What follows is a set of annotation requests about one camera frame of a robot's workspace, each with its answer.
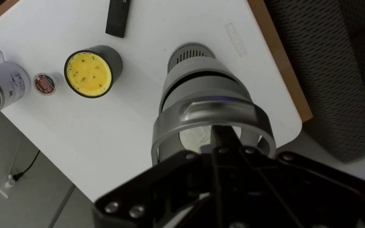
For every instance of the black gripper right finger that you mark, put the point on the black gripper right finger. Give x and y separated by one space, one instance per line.
300 190

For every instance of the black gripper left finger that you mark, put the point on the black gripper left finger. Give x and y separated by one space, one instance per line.
165 190

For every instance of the grey coffee maker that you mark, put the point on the grey coffee maker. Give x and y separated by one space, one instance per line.
203 89

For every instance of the small coffee pod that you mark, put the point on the small coffee pod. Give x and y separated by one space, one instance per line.
44 82

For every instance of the dark grey fabric sofa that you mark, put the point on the dark grey fabric sofa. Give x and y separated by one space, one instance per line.
338 76

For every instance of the black candle jar yellow wax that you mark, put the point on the black candle jar yellow wax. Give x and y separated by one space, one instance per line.
88 73

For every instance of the black remote control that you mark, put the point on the black remote control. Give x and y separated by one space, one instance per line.
118 16

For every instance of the white metal mug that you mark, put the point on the white metal mug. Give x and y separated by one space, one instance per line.
9 82

